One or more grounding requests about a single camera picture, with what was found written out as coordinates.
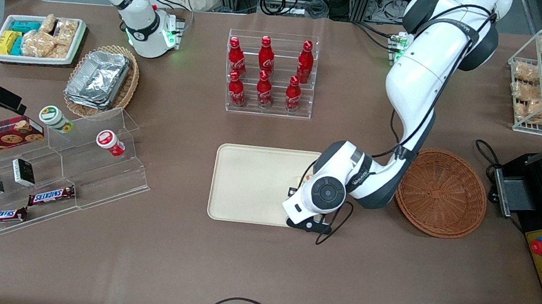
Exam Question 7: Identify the teal snack packet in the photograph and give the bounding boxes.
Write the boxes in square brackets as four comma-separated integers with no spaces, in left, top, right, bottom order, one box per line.
[10,35,25,57]
[11,19,42,35]

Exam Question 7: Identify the white rectangular snack tray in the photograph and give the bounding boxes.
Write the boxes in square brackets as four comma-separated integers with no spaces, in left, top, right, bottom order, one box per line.
[0,10,88,72]

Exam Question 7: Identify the oval wicker basket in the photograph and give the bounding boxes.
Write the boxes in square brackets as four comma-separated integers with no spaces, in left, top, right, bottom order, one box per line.
[61,40,143,124]

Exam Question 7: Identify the clear rice cracker bag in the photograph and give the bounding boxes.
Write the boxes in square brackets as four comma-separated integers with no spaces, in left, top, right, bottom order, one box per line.
[53,18,80,47]
[50,43,73,61]
[39,13,58,35]
[20,29,57,59]

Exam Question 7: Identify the black machine power cable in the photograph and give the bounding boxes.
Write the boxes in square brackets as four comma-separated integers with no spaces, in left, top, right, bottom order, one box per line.
[471,138,507,185]

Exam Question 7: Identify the clear acrylic bottle rack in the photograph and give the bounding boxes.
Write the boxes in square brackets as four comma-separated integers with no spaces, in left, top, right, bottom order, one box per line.
[219,27,321,122]

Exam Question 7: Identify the black machine with yellow panel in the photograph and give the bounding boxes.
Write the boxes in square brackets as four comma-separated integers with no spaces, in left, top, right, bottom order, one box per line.
[475,117,542,304]

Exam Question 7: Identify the clear acrylic step display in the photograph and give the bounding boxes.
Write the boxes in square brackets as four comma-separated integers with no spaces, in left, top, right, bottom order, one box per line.
[0,94,159,256]

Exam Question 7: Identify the red lid cup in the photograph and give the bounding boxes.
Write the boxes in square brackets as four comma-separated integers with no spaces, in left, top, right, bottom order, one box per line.
[94,129,128,158]

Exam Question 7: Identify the round wicker basket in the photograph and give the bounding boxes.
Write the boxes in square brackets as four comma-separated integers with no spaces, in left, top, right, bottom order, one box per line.
[390,145,493,243]

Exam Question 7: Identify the red cola bottle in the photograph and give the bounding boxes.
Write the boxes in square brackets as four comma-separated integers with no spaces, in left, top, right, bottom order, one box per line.
[254,69,276,109]
[257,35,278,74]
[225,36,250,79]
[295,39,317,85]
[225,69,249,108]
[283,75,305,113]

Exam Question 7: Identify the beige plastic tray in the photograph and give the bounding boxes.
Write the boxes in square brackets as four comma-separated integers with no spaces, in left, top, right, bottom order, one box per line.
[206,140,326,232]

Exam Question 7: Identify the Snickers bar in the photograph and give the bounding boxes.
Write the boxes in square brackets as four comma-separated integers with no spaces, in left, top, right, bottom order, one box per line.
[0,204,29,231]
[27,180,78,212]

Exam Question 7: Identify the yellow snack packet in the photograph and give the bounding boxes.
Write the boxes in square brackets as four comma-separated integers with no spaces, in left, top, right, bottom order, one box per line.
[0,29,23,57]

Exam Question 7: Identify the stacked foil containers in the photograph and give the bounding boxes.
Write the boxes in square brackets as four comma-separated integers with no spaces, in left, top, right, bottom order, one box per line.
[62,48,132,113]

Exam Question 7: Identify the green lid cup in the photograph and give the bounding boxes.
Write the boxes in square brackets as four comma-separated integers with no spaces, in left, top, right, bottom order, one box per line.
[37,104,76,135]

